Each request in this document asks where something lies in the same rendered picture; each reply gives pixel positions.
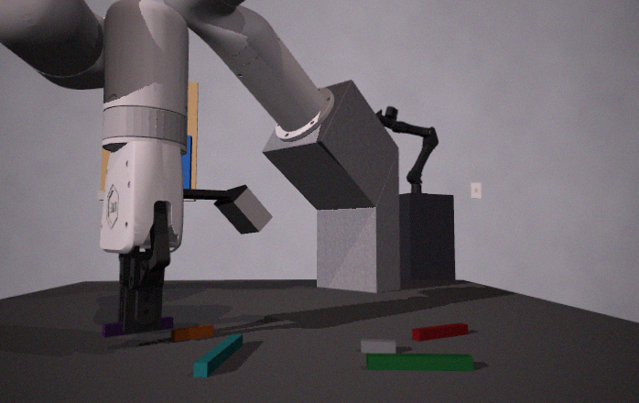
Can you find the orange rectangular bar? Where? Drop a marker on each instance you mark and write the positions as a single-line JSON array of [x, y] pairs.
[[188, 333]]

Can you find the dark red rod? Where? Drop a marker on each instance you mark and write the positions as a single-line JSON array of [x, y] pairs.
[[442, 331]]

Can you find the green rod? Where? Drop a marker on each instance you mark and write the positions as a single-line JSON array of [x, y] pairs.
[[420, 362]]

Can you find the turquoise rod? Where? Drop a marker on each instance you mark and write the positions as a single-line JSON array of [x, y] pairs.
[[204, 366]]

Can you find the purple rod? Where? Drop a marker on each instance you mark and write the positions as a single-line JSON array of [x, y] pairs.
[[116, 328]]

